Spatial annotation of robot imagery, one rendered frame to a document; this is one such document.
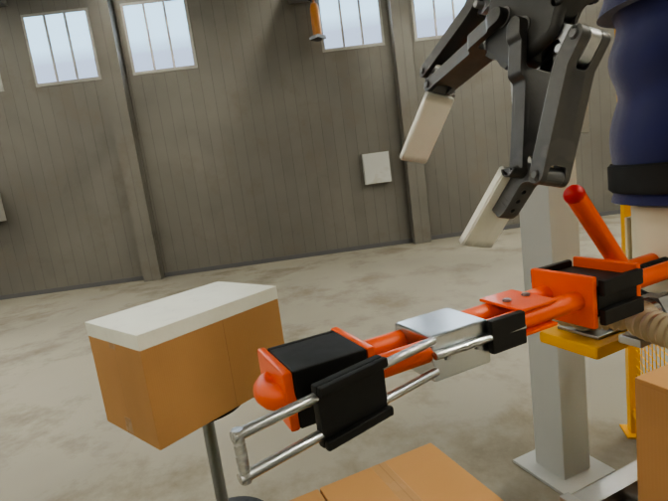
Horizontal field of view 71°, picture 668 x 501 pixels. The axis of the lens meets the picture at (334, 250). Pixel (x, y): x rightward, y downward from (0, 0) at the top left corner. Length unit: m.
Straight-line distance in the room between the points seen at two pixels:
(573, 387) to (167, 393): 1.63
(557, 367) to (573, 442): 0.37
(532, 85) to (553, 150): 0.05
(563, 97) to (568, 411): 2.04
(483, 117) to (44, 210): 8.13
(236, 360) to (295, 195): 6.95
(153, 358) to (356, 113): 7.51
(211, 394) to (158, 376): 0.23
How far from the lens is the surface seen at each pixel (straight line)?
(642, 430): 1.21
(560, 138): 0.34
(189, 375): 1.74
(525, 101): 0.36
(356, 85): 8.84
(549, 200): 2.01
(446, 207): 9.05
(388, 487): 1.49
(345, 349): 0.41
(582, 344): 0.77
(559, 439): 2.36
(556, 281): 0.60
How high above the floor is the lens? 1.43
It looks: 9 degrees down
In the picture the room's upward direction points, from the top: 8 degrees counter-clockwise
